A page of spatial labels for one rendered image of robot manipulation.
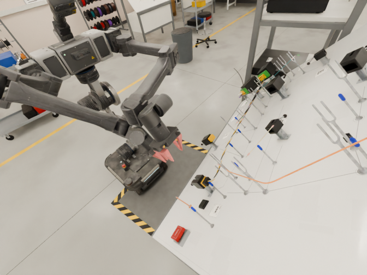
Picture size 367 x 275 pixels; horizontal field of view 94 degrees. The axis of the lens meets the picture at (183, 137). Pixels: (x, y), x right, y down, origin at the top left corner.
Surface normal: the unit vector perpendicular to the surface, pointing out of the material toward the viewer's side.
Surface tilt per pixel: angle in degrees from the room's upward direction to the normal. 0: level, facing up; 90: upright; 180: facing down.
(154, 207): 0
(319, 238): 50
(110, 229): 0
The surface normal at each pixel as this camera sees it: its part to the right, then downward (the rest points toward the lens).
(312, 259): -0.72, -0.68
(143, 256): -0.13, -0.66
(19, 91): 0.54, 0.36
